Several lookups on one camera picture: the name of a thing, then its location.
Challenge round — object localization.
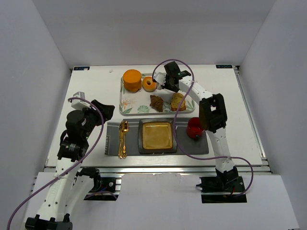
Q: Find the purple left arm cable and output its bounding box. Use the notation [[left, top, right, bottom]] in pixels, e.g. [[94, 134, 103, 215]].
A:
[[6, 97, 105, 230]]

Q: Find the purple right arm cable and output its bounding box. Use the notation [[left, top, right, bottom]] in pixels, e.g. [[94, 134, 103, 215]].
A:
[[151, 58, 254, 197]]

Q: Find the blue label sticker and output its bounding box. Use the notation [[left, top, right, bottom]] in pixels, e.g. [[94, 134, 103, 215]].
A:
[[215, 64, 233, 69], [73, 66, 90, 71]]

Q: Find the blue label sticker right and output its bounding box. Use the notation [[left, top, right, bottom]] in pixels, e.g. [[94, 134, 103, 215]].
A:
[[215, 64, 233, 69]]

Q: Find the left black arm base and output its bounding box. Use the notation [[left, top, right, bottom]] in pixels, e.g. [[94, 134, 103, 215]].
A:
[[73, 167, 121, 201]]

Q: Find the round orange cake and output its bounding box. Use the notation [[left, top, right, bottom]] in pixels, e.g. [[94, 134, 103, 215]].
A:
[[123, 69, 142, 92]]

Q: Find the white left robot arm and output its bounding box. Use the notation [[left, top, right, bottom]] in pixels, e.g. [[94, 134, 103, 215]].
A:
[[25, 97, 115, 230]]

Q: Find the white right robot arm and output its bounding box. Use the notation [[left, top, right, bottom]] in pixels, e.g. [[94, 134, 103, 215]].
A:
[[152, 59, 238, 192]]

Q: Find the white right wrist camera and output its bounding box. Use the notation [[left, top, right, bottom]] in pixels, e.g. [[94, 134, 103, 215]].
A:
[[153, 72, 166, 85]]

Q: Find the toast bread slice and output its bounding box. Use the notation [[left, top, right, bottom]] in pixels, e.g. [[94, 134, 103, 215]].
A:
[[170, 92, 186, 111]]

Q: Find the red cup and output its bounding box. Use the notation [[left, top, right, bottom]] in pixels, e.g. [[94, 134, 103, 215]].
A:
[[187, 117, 204, 140]]

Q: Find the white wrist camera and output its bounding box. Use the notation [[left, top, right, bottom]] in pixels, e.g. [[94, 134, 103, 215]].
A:
[[68, 91, 90, 111], [153, 72, 166, 85]]

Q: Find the chocolate croissant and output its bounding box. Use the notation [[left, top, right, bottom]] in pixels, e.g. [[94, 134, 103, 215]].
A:
[[150, 95, 163, 112]]

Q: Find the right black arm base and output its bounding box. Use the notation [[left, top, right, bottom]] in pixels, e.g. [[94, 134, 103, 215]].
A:
[[196, 176, 247, 204]]

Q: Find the glazed ring donut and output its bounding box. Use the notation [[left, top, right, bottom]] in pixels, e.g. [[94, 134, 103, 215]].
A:
[[142, 77, 156, 92]]

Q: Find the floral rectangular serving tray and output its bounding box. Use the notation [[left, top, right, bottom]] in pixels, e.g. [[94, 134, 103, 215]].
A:
[[119, 72, 196, 116]]

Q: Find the gold fork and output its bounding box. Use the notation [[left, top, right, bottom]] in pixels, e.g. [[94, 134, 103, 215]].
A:
[[118, 121, 124, 159]]

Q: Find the blue label sticker left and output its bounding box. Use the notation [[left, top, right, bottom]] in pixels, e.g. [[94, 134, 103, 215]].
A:
[[73, 66, 90, 71]]

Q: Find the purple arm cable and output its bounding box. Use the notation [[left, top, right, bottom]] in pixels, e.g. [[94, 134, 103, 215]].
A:
[[6, 97, 105, 230], [151, 58, 254, 197]]

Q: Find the gold spoon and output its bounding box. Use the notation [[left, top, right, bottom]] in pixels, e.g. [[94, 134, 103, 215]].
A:
[[122, 120, 129, 159]]

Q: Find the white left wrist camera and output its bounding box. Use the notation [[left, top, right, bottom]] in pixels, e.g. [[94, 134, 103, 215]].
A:
[[68, 91, 90, 111]]

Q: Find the grey placemat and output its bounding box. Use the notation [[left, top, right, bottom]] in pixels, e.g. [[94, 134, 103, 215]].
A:
[[105, 118, 209, 156]]

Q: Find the square gold black plate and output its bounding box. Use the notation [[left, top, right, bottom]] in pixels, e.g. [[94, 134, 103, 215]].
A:
[[138, 118, 177, 154]]

